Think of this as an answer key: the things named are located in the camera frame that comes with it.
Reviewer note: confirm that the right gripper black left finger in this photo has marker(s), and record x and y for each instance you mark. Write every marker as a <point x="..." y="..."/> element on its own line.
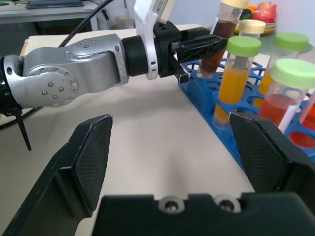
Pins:
<point x="81" y="157"/>

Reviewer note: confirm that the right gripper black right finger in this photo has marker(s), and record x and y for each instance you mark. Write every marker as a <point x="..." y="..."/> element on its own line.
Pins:
<point x="265" y="152"/>

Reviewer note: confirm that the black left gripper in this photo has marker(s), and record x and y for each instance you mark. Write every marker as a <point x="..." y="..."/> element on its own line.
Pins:
<point x="163" y="49"/>

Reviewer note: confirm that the brown liquid yellow cap tube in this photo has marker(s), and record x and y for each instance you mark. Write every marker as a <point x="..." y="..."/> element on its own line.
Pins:
<point x="222" y="32"/>

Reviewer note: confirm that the blue test tube rack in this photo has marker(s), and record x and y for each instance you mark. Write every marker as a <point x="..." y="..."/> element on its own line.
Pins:
<point x="197" y="83"/>

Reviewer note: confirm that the cream cap test tube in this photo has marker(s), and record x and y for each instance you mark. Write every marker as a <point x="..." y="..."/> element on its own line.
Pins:
<point x="252" y="28"/>

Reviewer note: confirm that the orange liquid green cap tube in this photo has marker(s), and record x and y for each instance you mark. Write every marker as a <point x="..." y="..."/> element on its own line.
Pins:
<point x="291" y="41"/>
<point x="233" y="83"/>

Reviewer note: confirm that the black zip tie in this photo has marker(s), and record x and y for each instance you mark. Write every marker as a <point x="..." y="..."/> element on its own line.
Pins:
<point x="23" y="130"/>

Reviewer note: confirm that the orange fruit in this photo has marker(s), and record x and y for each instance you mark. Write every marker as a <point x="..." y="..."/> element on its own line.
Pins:
<point x="252" y="8"/>

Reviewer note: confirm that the green fruit plate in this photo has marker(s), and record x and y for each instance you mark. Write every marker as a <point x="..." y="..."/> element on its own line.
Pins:
<point x="269" y="27"/>

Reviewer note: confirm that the red fruit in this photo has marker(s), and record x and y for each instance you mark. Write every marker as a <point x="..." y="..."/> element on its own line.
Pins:
<point x="265" y="12"/>

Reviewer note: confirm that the red liquid green cap tube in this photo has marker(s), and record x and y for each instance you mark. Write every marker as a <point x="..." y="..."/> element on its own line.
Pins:
<point x="292" y="73"/>

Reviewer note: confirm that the grey desk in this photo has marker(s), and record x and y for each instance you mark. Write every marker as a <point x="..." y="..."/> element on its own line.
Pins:
<point x="49" y="14"/>

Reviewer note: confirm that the dark laptop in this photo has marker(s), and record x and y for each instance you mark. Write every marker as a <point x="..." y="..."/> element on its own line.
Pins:
<point x="54" y="3"/>

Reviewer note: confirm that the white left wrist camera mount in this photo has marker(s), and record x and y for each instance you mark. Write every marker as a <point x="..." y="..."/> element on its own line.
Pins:
<point x="145" y="37"/>

